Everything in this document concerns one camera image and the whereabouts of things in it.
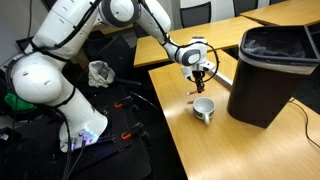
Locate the black mounting plate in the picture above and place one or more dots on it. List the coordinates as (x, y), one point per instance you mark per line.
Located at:
(110, 158)

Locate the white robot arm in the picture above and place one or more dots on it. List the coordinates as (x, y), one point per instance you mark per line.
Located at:
(37, 77)

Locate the dark brown trash bin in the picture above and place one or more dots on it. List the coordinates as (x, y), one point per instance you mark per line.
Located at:
(272, 62)

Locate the green object behind robot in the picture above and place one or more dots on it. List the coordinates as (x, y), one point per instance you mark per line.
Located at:
(17, 104)

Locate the black office chair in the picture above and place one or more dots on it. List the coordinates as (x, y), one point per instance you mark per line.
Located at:
(195, 12)

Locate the crumpled grey cloth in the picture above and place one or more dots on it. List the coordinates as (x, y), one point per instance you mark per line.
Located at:
(100, 74)

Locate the lower orange handled clamp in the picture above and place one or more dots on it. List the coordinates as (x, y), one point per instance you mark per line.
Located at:
(136, 129)

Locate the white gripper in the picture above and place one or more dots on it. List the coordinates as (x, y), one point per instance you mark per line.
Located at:
(196, 73)

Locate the orange handled clamp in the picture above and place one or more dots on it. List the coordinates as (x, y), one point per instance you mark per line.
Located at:
(136, 129)
(123, 102)

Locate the grey metal bar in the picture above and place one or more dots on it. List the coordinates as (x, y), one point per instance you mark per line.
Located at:
(223, 80)

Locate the white and green mug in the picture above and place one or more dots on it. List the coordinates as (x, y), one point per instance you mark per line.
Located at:
(203, 109)

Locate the upper orange handled clamp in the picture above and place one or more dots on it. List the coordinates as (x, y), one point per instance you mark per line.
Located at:
(123, 102)

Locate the red marker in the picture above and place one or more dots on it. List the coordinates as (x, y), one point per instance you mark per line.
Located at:
(194, 92)

